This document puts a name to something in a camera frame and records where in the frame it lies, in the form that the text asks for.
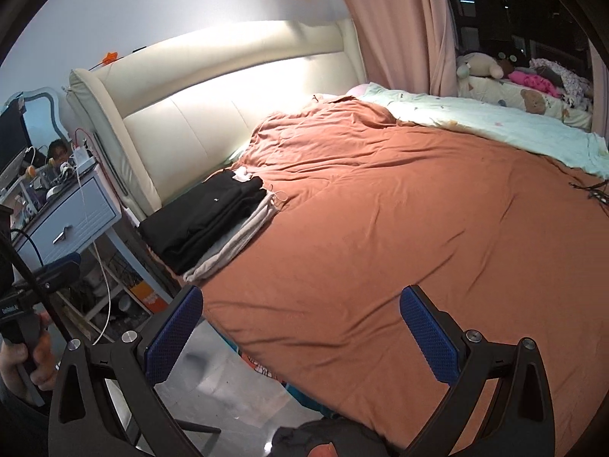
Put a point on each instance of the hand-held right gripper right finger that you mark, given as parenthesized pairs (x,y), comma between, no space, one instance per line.
(428,338)

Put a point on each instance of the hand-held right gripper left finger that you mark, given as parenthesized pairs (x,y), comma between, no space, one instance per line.
(173,338)

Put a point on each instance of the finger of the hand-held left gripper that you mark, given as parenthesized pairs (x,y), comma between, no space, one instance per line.
(59,269)

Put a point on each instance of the black polo shirt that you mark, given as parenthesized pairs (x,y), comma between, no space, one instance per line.
(204,209)

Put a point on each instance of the person's left forearm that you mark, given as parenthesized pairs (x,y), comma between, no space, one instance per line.
(14,421)

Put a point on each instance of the person's left hand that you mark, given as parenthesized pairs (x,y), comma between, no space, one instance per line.
(12,366)

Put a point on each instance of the orange box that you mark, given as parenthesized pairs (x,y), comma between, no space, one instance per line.
(147,295)

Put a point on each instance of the blue nightstand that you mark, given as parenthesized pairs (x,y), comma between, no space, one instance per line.
(66,219)

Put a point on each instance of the colourful printed bag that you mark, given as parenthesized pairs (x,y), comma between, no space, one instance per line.
(261,369)

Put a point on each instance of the folded black garment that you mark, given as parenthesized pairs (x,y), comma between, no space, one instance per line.
(209,250)

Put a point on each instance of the folded grey garment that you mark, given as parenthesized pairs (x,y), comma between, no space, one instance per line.
(228,252)

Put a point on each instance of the orange bed sheet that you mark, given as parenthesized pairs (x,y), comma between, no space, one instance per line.
(404,228)

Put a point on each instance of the white charger box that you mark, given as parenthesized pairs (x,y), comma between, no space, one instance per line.
(84,159)

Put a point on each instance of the dark screen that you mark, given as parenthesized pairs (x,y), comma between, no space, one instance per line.
(12,138)

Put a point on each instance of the blue framed mirror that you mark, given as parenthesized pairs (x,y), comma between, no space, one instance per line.
(45,119)

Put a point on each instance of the dark cloth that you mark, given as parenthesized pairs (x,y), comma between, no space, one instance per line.
(304,433)

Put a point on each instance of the small orange toy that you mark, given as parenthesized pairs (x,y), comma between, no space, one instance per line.
(110,57)

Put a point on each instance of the pale green quilt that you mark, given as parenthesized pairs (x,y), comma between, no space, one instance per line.
(476,123)

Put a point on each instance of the cream padded headboard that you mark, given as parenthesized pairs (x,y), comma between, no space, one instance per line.
(214,104)

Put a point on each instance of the pink pillow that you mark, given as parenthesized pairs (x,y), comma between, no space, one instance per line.
(357,90)

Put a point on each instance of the bear print pillow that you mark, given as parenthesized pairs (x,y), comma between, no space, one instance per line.
(523,97)

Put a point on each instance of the pink cloth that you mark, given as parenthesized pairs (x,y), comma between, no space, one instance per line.
(528,78)

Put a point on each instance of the cream plush toy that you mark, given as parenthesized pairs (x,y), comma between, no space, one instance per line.
(480,64)

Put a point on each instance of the black white patterned cloth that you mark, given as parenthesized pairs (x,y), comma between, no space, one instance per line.
(571,76)

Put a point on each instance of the pink curtain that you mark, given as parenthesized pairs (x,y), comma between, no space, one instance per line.
(395,24)
(600,85)

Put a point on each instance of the dark window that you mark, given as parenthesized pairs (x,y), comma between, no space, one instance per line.
(499,0)

